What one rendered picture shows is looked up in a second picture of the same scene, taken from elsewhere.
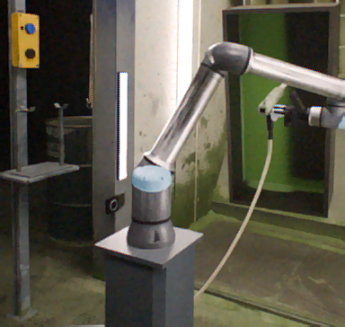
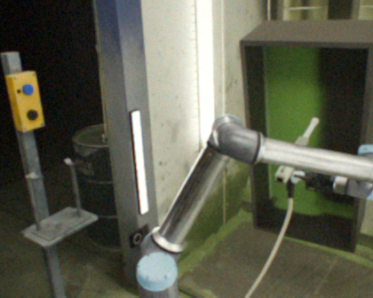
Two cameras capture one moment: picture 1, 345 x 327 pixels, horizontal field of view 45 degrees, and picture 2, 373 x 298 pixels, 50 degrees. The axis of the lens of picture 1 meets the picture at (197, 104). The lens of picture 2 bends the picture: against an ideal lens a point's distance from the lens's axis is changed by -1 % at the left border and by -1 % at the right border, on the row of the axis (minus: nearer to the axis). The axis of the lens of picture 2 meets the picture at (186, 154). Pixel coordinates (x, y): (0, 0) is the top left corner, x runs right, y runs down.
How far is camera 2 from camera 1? 0.65 m
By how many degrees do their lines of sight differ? 18
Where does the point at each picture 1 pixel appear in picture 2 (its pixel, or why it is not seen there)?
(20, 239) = (52, 278)
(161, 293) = not seen: outside the picture
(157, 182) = (161, 282)
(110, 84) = (123, 124)
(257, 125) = not seen: hidden behind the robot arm
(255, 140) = not seen: hidden behind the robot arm
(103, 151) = (123, 187)
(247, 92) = (273, 113)
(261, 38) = (289, 57)
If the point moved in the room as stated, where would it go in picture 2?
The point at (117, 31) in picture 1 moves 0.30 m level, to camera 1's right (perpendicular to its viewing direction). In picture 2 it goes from (123, 69) to (181, 67)
